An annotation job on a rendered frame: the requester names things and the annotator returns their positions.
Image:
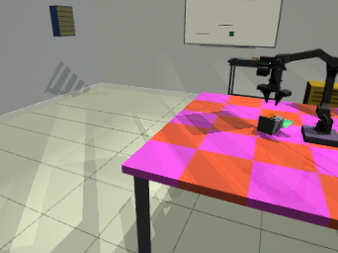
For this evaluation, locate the orange l-shaped part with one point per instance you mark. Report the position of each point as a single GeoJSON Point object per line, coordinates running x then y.
{"type": "Point", "coordinates": [270, 115]}

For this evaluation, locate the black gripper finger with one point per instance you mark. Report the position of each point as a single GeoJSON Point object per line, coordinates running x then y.
{"type": "Point", "coordinates": [266, 96]}
{"type": "Point", "coordinates": [278, 99]}

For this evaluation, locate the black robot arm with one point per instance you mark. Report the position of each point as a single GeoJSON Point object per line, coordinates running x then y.
{"type": "Point", "coordinates": [325, 123]}

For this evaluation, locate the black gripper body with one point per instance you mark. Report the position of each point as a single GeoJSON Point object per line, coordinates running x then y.
{"type": "Point", "coordinates": [284, 92]}

